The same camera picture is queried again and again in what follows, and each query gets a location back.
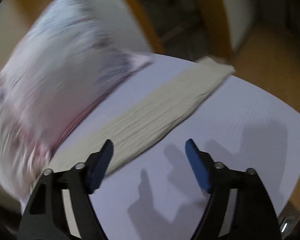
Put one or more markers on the beige cable-knit sweater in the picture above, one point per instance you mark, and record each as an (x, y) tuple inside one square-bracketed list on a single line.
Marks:
[(146, 123)]

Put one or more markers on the lavender bed sheet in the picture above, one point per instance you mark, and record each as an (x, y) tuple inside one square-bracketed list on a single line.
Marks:
[(181, 151)]

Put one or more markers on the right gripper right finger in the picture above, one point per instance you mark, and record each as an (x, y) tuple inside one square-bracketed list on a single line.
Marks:
[(239, 206)]

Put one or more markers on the pink floral pillow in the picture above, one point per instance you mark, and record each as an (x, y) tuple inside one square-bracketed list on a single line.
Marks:
[(58, 73)]

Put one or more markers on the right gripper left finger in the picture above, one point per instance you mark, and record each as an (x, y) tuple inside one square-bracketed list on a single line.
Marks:
[(44, 216)]

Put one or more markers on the wooden bed frame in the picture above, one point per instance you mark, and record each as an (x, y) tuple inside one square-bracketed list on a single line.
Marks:
[(265, 58)]

